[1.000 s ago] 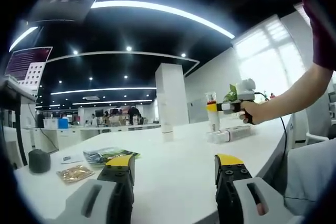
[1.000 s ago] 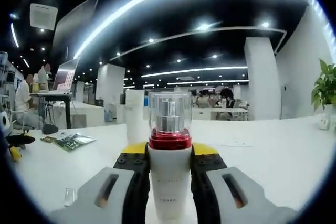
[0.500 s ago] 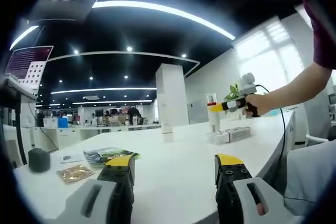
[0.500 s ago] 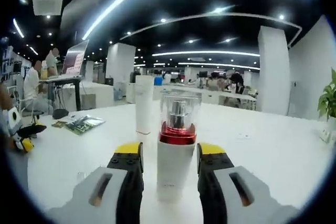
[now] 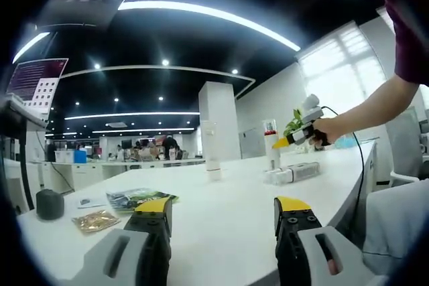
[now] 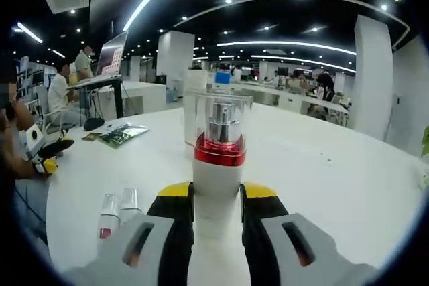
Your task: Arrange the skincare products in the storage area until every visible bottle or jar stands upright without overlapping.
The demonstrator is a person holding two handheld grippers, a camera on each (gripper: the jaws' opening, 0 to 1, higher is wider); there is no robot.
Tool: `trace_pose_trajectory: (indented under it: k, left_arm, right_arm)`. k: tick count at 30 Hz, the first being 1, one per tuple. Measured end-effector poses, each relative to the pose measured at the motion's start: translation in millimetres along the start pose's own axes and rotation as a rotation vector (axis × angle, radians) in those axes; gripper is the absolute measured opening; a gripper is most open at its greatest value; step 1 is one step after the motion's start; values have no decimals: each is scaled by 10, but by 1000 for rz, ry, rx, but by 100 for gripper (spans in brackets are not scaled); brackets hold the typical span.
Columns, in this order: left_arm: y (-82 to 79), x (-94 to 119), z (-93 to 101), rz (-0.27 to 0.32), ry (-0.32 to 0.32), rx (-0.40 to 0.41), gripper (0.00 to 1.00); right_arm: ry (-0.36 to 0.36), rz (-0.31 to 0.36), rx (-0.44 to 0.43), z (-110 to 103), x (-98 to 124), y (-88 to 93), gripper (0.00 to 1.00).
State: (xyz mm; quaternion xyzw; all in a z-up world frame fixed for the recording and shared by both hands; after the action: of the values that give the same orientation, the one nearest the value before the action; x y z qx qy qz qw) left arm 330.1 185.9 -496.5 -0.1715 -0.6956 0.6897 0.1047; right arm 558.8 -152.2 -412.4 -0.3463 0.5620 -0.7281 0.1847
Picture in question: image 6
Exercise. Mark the white skincare sachet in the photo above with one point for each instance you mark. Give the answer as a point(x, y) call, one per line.
point(109, 127)

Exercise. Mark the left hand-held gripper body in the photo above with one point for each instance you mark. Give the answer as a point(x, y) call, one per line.
point(33, 142)

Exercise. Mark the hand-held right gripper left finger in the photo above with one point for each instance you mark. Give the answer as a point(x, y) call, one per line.
point(140, 249)

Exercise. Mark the black-legged standing desk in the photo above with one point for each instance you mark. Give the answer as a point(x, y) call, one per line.
point(97, 81)

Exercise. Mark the green and black skincare sachet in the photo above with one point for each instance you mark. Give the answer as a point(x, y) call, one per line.
point(124, 134)

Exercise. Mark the computer monitor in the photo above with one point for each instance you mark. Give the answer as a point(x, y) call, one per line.
point(112, 53)

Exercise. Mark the white skincare bottle red collar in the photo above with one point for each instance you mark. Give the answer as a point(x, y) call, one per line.
point(218, 179)

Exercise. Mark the white square pillar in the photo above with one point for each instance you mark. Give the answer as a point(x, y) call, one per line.
point(372, 78)

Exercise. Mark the tall frosted skincare box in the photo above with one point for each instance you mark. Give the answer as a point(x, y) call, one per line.
point(191, 112)

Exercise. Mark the black round object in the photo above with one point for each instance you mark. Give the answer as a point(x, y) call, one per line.
point(94, 124)

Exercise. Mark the blue box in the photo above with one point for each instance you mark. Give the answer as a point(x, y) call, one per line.
point(222, 78)

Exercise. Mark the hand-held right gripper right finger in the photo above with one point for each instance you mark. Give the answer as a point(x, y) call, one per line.
point(285, 249)

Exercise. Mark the gold skincare sachet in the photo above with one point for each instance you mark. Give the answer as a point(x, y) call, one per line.
point(90, 136)

